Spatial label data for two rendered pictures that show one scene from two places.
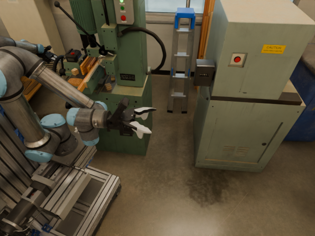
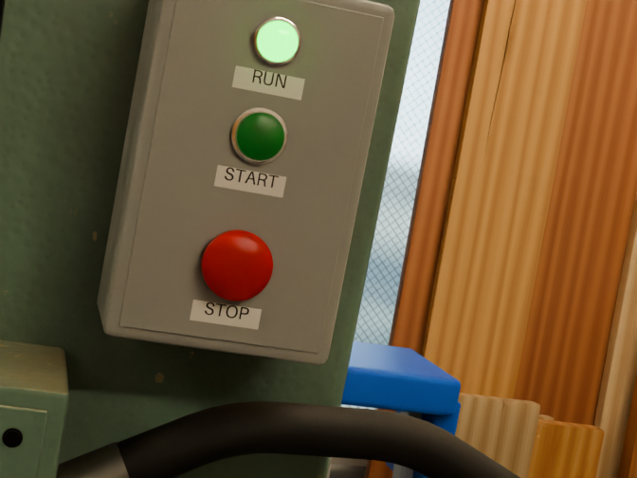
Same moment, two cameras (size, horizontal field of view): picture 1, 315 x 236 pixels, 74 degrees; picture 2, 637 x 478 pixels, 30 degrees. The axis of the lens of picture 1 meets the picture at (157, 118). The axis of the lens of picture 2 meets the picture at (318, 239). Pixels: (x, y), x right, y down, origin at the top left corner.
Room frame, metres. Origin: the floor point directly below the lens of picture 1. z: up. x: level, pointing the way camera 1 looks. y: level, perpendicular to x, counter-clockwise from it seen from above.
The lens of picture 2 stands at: (0.84, 0.37, 1.43)
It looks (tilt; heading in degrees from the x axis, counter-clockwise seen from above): 6 degrees down; 337
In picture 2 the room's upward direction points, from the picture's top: 11 degrees clockwise
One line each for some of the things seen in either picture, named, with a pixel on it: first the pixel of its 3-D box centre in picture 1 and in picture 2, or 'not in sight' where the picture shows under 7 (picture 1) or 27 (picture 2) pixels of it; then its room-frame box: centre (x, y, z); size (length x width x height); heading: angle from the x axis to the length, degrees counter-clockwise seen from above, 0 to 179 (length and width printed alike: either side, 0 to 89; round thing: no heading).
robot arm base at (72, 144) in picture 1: (62, 140); not in sight; (0.76, 0.55, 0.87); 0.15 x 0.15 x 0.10
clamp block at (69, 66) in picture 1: (75, 62); not in sight; (1.56, 0.69, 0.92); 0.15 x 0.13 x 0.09; 172
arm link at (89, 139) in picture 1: (90, 130); not in sight; (0.62, 0.30, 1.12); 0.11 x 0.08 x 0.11; 174
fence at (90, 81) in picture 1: (101, 63); not in sight; (1.52, 0.46, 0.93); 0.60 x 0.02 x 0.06; 172
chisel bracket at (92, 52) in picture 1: (97, 52); not in sight; (1.53, 0.48, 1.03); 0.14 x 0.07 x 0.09; 82
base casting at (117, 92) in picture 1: (115, 81); not in sight; (1.51, 0.37, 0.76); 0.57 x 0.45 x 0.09; 82
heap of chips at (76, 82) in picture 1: (74, 80); not in sight; (1.30, 0.62, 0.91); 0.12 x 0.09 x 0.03; 82
